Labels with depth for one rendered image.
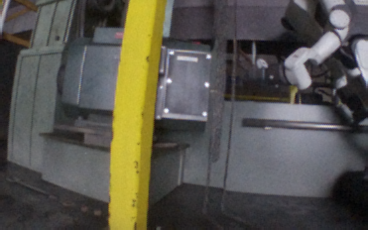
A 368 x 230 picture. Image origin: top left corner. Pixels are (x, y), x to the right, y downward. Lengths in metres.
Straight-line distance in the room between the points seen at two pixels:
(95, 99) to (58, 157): 0.43
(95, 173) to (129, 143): 0.54
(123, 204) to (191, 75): 0.66
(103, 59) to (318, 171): 1.43
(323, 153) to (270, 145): 0.37
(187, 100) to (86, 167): 0.61
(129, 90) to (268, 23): 1.24
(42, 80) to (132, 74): 1.05
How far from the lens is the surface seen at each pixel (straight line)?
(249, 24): 1.68
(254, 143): 1.48
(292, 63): 0.83
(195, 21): 1.74
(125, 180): 0.69
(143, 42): 0.69
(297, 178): 1.56
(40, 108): 1.62
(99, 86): 1.12
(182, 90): 1.06
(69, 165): 1.29
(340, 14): 0.95
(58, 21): 1.78
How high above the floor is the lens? 0.45
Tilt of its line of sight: 4 degrees up
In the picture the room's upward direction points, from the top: 5 degrees clockwise
